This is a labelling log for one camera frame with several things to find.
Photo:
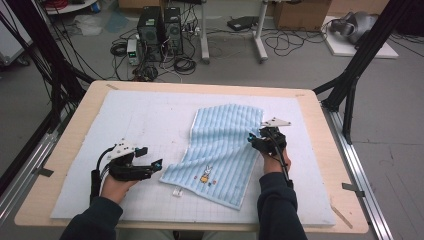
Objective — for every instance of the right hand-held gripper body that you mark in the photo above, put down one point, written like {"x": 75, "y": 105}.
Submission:
{"x": 275, "y": 141}

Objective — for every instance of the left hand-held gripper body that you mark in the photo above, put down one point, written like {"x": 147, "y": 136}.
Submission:
{"x": 126, "y": 168}

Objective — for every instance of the blue striped towel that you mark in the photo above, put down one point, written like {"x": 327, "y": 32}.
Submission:
{"x": 220, "y": 140}

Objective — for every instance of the person's right hand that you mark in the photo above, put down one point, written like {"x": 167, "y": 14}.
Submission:
{"x": 275, "y": 165}

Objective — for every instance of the person's left hand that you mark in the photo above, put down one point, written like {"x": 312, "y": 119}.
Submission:
{"x": 115, "y": 190}

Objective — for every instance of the white foam mat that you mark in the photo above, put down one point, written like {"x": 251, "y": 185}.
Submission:
{"x": 140, "y": 110}

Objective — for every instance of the white-legged desk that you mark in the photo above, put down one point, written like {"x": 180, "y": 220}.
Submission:
{"x": 261, "y": 33}

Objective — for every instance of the white power supply unit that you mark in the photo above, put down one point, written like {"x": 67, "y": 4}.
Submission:
{"x": 132, "y": 51}

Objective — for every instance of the flat black device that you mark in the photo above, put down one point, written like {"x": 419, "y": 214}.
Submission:
{"x": 242, "y": 22}

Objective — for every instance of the brown cardboard box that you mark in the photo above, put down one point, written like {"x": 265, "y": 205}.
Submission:
{"x": 300, "y": 15}

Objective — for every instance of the black computer tower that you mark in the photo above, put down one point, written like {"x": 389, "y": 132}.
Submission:
{"x": 173, "y": 30}
{"x": 150, "y": 30}

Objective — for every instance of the clear plastic bag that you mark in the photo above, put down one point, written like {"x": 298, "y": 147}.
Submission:
{"x": 87, "y": 25}

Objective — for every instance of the white floor board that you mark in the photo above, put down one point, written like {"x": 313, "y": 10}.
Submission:
{"x": 380, "y": 50}

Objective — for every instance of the grey rounded device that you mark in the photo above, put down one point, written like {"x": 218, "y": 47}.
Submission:
{"x": 358, "y": 23}

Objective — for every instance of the open cardboard box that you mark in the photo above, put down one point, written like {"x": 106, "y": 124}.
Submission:
{"x": 140, "y": 3}

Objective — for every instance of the white round table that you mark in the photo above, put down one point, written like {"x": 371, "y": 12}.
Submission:
{"x": 73, "y": 6}

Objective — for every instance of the white case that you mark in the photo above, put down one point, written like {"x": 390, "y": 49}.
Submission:
{"x": 11, "y": 43}

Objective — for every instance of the grey table bracket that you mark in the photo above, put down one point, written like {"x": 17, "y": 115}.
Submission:
{"x": 45, "y": 172}
{"x": 352, "y": 188}

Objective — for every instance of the aluminium rail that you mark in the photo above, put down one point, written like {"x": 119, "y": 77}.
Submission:
{"x": 360, "y": 173}
{"x": 23, "y": 176}

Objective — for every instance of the black frame post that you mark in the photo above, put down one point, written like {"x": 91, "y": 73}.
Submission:
{"x": 43, "y": 50}
{"x": 363, "y": 53}

